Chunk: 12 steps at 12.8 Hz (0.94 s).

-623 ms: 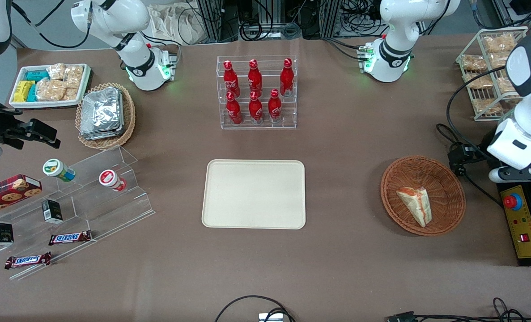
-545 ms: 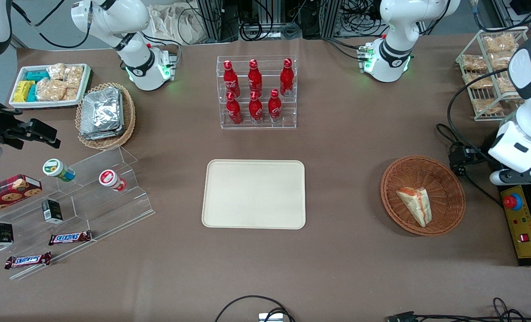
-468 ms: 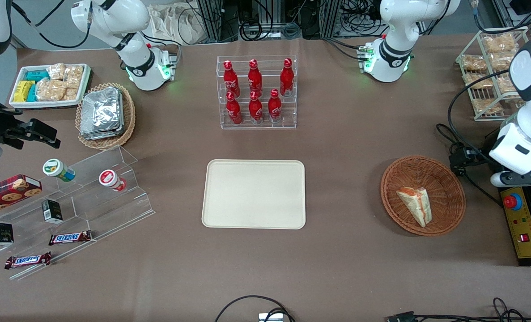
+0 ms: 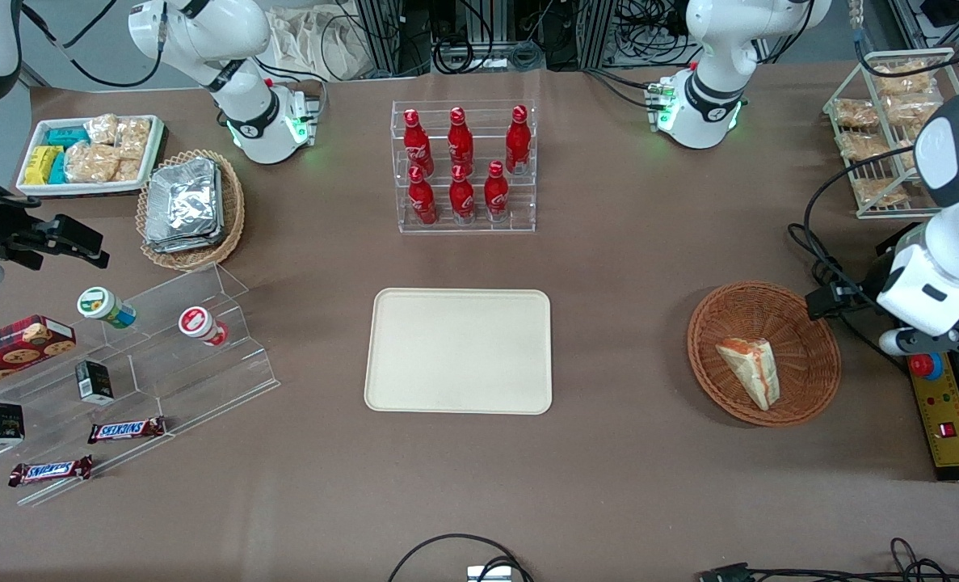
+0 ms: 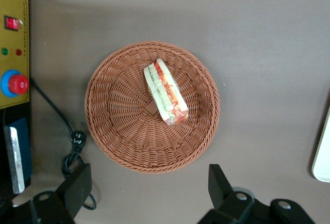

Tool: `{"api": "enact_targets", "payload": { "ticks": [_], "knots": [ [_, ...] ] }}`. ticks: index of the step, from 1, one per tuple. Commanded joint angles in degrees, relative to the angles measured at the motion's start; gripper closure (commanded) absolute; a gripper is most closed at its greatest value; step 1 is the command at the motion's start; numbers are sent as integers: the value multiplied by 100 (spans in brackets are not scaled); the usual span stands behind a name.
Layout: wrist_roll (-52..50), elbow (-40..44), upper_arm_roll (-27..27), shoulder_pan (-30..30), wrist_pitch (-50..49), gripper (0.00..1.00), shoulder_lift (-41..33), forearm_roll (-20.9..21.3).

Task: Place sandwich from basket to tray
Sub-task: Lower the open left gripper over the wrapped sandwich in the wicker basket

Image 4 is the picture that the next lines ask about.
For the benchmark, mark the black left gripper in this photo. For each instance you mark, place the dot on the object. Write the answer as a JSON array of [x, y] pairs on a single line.
[[873, 284]]

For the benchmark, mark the triangle sandwich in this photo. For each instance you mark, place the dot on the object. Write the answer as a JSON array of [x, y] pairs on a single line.
[[754, 368]]

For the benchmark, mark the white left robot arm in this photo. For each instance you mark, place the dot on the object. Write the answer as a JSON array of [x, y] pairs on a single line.
[[709, 73]]

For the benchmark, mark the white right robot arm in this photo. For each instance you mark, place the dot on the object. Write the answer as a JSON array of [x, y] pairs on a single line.
[[237, 40]]

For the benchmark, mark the brown round wicker basket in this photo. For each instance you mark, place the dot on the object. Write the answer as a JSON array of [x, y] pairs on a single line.
[[806, 323]]

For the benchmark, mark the white rectangular snack tray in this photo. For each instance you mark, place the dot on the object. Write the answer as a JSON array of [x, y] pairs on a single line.
[[35, 187]]

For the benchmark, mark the light oval wicker basket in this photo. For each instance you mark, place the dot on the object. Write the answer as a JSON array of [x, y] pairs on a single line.
[[233, 210]]

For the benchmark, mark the beige plastic serving tray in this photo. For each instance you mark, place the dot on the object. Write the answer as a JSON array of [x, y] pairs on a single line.
[[459, 352]]

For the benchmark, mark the green lid cup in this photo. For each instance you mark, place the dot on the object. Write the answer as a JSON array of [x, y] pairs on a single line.
[[101, 305]]

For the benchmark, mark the teal snack pack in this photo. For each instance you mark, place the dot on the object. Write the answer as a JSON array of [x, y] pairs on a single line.
[[58, 168], [67, 137]]

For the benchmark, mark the clear bagged rice crackers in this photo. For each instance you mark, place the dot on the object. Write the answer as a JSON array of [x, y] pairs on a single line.
[[102, 129], [134, 137], [128, 170], [91, 163]]

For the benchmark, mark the yellow snack pack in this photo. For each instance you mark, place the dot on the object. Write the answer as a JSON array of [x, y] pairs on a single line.
[[41, 164]]

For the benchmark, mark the silver foil container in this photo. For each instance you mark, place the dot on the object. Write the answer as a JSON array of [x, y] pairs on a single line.
[[180, 245], [184, 198]]

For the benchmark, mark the red emergency stop button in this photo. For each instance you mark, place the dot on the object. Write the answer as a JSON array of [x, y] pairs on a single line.
[[925, 365]]

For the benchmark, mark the clear bagged pastry snack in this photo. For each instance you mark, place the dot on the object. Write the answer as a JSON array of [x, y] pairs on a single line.
[[864, 145], [902, 78], [879, 191], [856, 113], [911, 109], [907, 152]]

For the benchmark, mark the red cookie box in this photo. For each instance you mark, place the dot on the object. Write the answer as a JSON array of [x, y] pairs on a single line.
[[14, 347]]

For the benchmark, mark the small black box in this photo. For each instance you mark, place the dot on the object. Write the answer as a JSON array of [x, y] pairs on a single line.
[[94, 381], [2, 424]]

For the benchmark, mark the red lid cup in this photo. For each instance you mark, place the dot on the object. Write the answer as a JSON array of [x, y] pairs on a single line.
[[199, 323]]

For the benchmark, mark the clear acrylic step display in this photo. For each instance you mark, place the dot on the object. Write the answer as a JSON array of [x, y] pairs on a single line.
[[164, 372]]

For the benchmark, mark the black machine with yellow panel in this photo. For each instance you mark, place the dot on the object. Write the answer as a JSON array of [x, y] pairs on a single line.
[[952, 428]]

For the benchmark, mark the brown snickers bar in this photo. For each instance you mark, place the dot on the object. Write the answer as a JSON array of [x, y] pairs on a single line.
[[51, 470], [126, 429]]

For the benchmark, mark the beige tote bag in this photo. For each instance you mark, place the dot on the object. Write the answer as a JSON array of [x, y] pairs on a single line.
[[301, 44]]

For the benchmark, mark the red cola bottle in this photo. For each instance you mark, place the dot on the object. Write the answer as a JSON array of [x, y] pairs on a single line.
[[496, 194], [518, 139], [462, 196], [418, 141], [460, 137], [422, 200]]

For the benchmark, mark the clear acrylic bottle rack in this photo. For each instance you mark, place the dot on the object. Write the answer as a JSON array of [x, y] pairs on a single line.
[[467, 222]]

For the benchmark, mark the small silver device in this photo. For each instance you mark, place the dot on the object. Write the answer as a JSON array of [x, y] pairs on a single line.
[[489, 575]]

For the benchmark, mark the aluminium frame rack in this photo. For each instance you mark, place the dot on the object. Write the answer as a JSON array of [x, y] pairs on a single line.
[[378, 36]]

